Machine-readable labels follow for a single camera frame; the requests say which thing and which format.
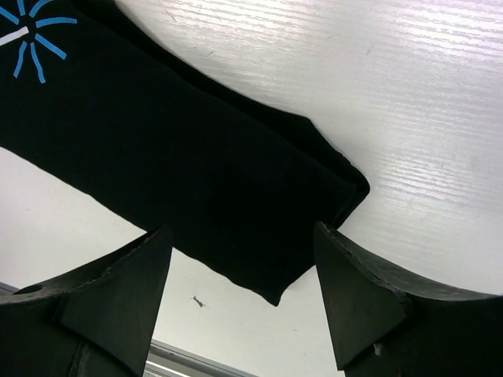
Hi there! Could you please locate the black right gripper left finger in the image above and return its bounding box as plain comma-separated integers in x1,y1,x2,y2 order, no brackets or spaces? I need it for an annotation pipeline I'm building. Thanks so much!
1,226,173,376

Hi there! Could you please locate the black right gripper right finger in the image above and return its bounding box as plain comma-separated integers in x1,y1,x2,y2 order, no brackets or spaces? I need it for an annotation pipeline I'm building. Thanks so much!
314,223,502,376

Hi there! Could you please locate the black t-shirt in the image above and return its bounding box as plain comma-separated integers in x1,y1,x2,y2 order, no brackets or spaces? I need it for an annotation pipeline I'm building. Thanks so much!
1,1,370,306

